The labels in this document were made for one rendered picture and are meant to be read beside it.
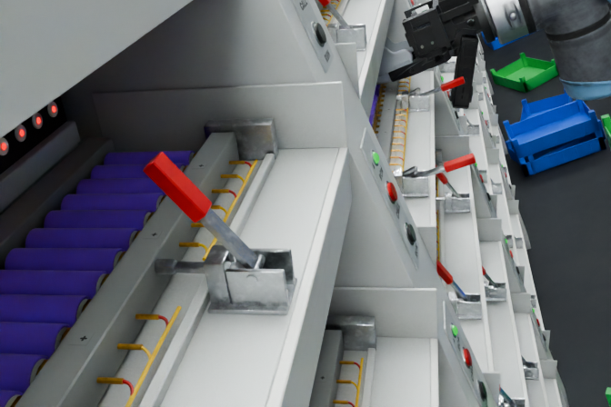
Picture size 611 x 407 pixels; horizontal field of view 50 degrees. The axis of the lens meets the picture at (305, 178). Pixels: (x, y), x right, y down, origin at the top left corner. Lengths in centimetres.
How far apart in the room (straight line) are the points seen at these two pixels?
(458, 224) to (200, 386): 80
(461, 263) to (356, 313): 43
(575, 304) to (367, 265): 146
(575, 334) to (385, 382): 137
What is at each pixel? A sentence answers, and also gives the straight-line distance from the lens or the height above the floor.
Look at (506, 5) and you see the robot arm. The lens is 100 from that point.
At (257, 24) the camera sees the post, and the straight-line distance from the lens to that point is 47.
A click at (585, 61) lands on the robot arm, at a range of 104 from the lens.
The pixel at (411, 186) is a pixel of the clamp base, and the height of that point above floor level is 91.
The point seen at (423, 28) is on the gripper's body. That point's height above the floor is 100.
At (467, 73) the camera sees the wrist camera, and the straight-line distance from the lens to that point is 104.
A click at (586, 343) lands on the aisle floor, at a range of 185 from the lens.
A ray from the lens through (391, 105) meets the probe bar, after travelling 98.
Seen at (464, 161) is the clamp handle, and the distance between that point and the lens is 76.
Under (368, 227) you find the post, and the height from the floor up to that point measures 100.
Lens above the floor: 124
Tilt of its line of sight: 21 degrees down
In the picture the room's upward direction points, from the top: 27 degrees counter-clockwise
